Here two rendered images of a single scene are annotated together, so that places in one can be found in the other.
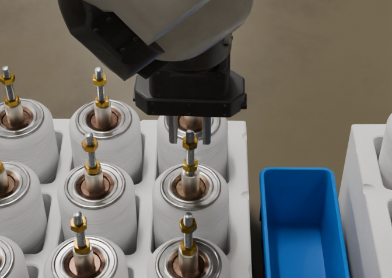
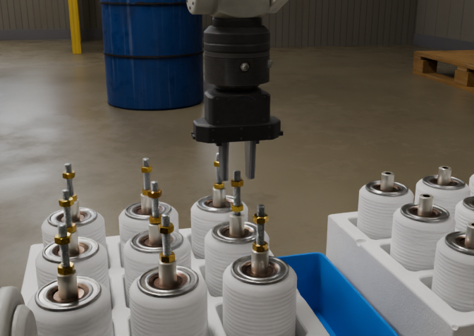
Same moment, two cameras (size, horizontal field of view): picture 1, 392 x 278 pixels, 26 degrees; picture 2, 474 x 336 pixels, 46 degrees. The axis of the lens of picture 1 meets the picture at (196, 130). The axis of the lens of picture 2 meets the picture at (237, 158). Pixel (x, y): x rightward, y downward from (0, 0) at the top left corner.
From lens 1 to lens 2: 49 cm
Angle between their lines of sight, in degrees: 31
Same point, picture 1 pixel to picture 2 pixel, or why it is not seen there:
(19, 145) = (80, 231)
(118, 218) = (182, 262)
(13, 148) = not seen: hidden behind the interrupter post
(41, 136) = (98, 225)
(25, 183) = (94, 246)
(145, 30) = not seen: outside the picture
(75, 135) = (127, 222)
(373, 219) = (375, 255)
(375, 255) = (389, 274)
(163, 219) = (221, 258)
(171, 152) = (208, 226)
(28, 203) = (100, 259)
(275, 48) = not seen: hidden behind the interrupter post
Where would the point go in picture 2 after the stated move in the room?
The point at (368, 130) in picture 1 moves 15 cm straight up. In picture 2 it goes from (341, 216) to (345, 140)
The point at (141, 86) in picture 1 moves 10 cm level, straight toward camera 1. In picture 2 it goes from (200, 123) to (224, 140)
